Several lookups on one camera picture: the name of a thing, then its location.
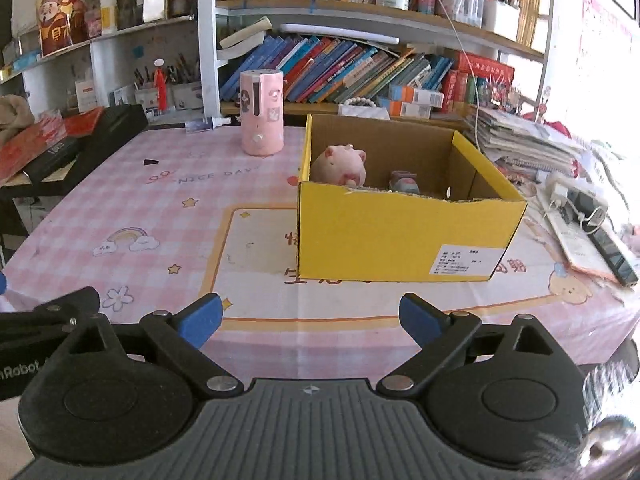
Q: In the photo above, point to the black keyboard piano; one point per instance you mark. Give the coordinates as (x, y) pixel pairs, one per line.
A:
(115, 128)

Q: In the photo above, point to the red plastic bag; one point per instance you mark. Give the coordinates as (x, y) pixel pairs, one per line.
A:
(30, 143)

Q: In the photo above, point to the black power strip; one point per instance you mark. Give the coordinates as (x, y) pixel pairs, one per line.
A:
(590, 246)

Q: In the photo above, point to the beige towel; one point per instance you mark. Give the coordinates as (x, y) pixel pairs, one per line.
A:
(15, 116)

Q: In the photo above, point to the white yellow bottle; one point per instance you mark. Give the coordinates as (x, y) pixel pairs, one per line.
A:
(109, 23)

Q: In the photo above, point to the yellow cardboard box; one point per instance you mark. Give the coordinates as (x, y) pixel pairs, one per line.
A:
(458, 228)

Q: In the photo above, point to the fortune god figurine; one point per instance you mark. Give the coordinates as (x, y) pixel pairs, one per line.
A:
(61, 24)

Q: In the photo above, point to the red tassel ornament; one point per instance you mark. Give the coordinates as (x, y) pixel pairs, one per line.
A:
(160, 84)

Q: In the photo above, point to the stack of papers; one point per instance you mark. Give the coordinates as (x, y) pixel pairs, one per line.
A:
(518, 142)

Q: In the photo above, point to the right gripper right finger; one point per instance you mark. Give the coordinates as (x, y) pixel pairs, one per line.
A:
(443, 339)

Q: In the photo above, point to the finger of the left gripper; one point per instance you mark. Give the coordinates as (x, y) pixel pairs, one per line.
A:
(24, 314)
(2, 282)

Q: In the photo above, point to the black rectangular case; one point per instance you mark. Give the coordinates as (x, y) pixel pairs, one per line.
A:
(54, 158)

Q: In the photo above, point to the small spray bottle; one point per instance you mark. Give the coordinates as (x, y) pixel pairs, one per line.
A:
(206, 123)

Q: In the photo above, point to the small toy in box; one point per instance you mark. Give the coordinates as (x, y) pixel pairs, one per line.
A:
(404, 182)

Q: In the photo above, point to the white bookshelf unit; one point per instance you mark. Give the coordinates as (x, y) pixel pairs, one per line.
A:
(328, 51)

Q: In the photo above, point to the white beaded bag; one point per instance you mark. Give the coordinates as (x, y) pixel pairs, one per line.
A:
(362, 108)

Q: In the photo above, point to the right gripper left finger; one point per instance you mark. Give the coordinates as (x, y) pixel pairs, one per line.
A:
(175, 342)

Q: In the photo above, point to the pink plush pig toy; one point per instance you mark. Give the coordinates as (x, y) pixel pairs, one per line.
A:
(340, 165)

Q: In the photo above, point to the white pen holder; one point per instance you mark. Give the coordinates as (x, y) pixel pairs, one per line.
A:
(178, 97)

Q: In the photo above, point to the pink cylindrical humidifier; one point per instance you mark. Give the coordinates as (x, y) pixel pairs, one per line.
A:
(261, 112)

